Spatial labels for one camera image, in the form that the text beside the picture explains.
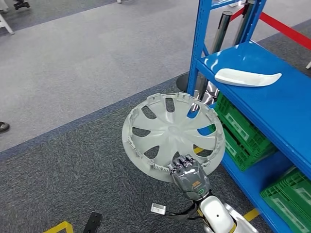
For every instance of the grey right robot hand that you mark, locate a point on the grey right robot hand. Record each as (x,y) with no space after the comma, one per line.
(189,180)

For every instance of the grey plastic wheel hubcap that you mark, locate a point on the grey plastic wheel hubcap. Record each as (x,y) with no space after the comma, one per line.
(173,132)

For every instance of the white curved plastic trim part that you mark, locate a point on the white curved plastic trim part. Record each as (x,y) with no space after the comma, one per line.
(243,78)

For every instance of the blue metal shelf rack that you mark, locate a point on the blue metal shelf rack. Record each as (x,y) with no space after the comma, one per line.
(279,106)

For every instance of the yellow floor tape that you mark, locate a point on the yellow floor tape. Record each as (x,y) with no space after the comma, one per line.
(60,226)

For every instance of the red barrier belt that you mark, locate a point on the red barrier belt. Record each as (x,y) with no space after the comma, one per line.
(286,32)

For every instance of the person's foot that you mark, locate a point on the person's foot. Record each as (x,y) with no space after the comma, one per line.
(4,127)

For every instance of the black office chair base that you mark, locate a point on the black office chair base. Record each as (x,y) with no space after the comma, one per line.
(22,4)

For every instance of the white furniture leg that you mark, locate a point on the white furniture leg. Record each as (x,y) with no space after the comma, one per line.
(6,24)

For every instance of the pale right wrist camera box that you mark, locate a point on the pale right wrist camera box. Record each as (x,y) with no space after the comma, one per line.
(158,209)

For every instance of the chrome stanchion post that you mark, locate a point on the chrome stanchion post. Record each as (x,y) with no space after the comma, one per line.
(240,29)
(222,32)

